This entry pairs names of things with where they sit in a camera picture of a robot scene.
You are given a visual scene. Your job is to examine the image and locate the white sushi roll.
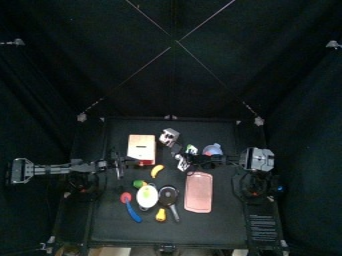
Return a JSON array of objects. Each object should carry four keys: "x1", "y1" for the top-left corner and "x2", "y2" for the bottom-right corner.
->
[{"x1": 175, "y1": 154, "x2": 191, "y2": 173}]

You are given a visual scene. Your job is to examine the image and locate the green and white sushi piece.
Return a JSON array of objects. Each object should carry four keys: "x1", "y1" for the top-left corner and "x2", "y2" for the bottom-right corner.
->
[{"x1": 185, "y1": 143, "x2": 199, "y2": 155}]

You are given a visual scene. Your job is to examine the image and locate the wooden toy box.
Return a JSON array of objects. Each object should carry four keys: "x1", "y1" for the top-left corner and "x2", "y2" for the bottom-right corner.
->
[{"x1": 126, "y1": 133, "x2": 158, "y2": 167}]

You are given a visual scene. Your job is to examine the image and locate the yellow toy banana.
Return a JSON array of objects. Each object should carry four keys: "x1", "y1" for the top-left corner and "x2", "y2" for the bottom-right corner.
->
[{"x1": 150, "y1": 163, "x2": 166, "y2": 179}]

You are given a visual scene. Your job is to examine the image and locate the green toy lime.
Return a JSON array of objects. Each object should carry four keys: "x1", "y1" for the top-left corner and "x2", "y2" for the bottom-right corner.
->
[{"x1": 133, "y1": 179, "x2": 149, "y2": 190}]

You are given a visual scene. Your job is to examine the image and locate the pink cutting board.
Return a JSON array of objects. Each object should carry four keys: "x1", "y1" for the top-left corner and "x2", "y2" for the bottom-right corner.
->
[{"x1": 183, "y1": 171, "x2": 215, "y2": 215}]

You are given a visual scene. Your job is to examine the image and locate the black toy frying pan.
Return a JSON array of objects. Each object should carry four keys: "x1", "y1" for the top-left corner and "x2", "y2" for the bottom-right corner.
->
[{"x1": 158, "y1": 185, "x2": 182, "y2": 223}]

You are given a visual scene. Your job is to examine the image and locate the white toy pot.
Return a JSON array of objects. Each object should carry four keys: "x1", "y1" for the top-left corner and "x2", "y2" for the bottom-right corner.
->
[{"x1": 135, "y1": 184, "x2": 161, "y2": 212}]

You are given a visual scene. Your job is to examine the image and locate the red and blue toy spoon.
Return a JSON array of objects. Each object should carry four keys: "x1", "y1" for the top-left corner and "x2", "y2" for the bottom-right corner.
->
[{"x1": 119, "y1": 191, "x2": 145, "y2": 224}]

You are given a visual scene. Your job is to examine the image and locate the yellow toy pear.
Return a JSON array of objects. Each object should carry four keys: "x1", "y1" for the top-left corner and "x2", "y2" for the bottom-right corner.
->
[{"x1": 154, "y1": 207, "x2": 169, "y2": 223}]

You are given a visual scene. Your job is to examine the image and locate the black label with white text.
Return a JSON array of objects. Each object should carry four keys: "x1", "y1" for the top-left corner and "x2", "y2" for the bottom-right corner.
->
[{"x1": 248, "y1": 213, "x2": 281, "y2": 245}]

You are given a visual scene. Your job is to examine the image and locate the blue toy bowl with handles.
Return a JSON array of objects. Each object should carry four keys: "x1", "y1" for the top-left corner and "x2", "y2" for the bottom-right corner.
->
[{"x1": 202, "y1": 142, "x2": 225, "y2": 157}]

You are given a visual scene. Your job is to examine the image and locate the thin striped cord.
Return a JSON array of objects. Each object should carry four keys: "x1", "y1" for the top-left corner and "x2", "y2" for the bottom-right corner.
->
[
  {"x1": 125, "y1": 0, "x2": 262, "y2": 118},
  {"x1": 79, "y1": 0, "x2": 238, "y2": 116}
]

